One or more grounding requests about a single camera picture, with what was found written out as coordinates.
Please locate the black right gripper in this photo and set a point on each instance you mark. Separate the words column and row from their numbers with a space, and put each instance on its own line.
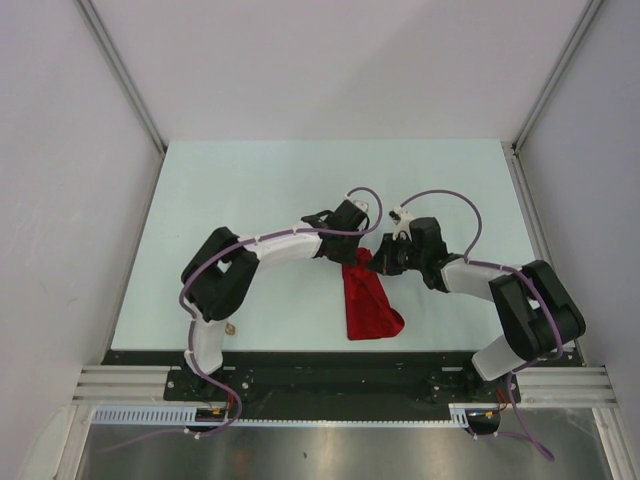
column 382, row 261

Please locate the aluminium rail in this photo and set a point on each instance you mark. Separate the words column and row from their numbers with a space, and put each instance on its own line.
column 563, row 387
column 534, row 226

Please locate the left aluminium frame post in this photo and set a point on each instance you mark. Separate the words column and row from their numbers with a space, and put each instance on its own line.
column 117, row 66

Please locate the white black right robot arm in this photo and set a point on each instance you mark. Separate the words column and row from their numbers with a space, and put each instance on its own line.
column 537, row 315

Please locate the white slotted cable duct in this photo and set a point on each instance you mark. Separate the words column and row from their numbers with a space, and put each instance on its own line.
column 202, row 417

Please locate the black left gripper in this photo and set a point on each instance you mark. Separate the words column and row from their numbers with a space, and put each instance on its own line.
column 347, row 258

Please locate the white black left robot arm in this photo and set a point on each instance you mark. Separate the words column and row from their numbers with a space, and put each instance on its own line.
column 218, row 278

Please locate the aluminium frame post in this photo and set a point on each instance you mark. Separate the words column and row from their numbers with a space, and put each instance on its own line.
column 560, row 68
column 117, row 66

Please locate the aluminium front rail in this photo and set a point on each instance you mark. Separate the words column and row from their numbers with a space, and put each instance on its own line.
column 563, row 387

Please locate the red satin napkin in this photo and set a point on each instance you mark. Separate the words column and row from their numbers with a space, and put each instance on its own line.
column 369, row 314

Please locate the aluminium right side rail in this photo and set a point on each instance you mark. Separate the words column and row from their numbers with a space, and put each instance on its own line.
column 534, row 226

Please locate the right aluminium frame post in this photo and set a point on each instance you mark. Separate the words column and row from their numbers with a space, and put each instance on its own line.
column 560, row 68

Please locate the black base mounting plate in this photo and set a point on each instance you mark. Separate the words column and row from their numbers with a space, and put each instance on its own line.
column 342, row 387

